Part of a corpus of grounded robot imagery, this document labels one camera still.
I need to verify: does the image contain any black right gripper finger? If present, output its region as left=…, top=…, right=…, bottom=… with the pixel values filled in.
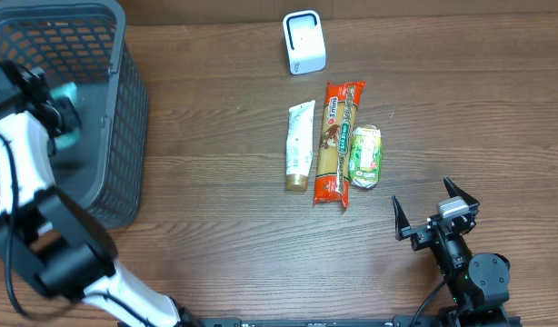
left=443, top=176, right=479, bottom=205
left=392, top=195, right=411, bottom=241

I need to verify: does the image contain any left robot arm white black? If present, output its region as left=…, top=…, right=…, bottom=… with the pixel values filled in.
left=0, top=60, right=198, bottom=326

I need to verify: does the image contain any green tea carton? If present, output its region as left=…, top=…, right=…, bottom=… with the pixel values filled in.
left=348, top=124, right=383, bottom=189

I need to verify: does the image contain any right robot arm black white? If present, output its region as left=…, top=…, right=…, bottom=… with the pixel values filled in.
left=392, top=176, right=522, bottom=326

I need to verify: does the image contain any grey plastic mesh basket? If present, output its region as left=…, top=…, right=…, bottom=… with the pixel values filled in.
left=0, top=1, right=149, bottom=228

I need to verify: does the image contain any orange spaghetti packet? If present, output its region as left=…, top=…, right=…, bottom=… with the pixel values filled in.
left=314, top=81, right=365, bottom=209

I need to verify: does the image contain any white cosmetic tube gold cap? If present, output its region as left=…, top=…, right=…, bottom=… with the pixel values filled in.
left=285, top=100, right=315, bottom=192

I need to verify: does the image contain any white barcode scanner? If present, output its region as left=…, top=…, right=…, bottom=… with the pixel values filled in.
left=283, top=10, right=326, bottom=75

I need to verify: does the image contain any teal snack packet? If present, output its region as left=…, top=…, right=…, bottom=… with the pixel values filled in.
left=51, top=82, right=82, bottom=152

